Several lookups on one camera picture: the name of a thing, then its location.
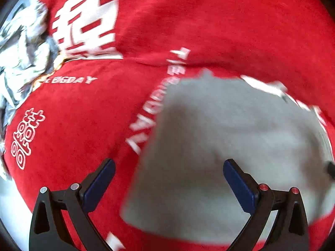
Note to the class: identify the grey knit garment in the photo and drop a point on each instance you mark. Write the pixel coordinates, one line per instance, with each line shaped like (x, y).
(222, 125)

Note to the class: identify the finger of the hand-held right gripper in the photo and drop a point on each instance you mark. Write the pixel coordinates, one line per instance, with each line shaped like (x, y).
(330, 169)

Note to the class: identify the red printed blanket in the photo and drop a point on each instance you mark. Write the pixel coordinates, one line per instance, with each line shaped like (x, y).
(183, 18)

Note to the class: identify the crumpled pale grey cloth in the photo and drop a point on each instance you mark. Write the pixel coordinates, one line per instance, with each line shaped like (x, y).
(23, 44)

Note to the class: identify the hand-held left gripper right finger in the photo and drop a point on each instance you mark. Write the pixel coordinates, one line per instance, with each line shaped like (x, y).
(239, 185)

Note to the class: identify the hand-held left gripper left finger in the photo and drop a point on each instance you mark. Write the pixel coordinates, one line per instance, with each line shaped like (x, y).
(100, 183)

